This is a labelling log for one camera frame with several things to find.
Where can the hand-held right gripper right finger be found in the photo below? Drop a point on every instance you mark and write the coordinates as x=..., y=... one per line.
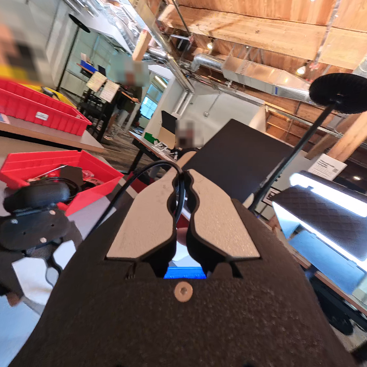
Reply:
x=223, y=226

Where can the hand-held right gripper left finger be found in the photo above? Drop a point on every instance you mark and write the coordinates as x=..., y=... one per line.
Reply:
x=140, y=226

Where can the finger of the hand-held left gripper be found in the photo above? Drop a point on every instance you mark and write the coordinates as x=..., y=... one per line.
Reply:
x=66, y=253
x=31, y=278

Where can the blue plastic bin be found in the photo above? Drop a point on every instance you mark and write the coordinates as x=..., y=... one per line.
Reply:
x=185, y=272

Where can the red plastic tray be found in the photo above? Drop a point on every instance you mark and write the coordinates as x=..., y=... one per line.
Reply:
x=94, y=169

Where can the person's left hand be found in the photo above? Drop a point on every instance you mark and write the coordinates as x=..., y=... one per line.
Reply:
x=13, y=299

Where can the black white marker sign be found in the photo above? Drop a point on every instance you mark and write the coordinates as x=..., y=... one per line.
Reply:
x=269, y=197

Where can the black panel on white stand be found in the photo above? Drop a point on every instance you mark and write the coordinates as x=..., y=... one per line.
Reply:
x=243, y=160

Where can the black flat square piece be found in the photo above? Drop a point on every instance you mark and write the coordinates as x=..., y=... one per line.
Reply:
x=71, y=175

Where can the wooden top desk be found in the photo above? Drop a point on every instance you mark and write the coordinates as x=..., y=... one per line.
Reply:
x=152, y=149

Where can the green plastic box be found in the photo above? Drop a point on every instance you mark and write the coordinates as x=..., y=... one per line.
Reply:
x=149, y=137

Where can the studio softbox light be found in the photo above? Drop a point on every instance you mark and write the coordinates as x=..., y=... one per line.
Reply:
x=315, y=215

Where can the black and beige panel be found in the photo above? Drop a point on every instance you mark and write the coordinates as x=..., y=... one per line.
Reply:
x=167, y=120

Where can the red ribbed plastic bin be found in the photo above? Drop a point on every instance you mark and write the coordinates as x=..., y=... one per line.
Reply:
x=43, y=111

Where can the black standing desk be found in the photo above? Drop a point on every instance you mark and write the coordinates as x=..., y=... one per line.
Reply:
x=100, y=114

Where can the white paper sign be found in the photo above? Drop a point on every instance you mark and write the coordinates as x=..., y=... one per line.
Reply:
x=328, y=166

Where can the yellow plastic bin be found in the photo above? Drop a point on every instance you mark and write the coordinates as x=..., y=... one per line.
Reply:
x=64, y=100

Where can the white flip chart board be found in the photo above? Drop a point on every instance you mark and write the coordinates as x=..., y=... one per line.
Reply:
x=96, y=81
x=109, y=91

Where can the wooden pillar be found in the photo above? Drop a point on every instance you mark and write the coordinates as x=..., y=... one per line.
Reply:
x=142, y=46
x=344, y=137

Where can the small blue bin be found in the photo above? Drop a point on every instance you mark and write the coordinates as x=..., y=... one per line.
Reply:
x=85, y=63

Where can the black floor lamp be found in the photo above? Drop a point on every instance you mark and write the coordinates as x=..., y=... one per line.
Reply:
x=338, y=91
x=79, y=23

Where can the silver rectangular air duct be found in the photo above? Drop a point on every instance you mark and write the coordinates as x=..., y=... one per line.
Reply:
x=258, y=77

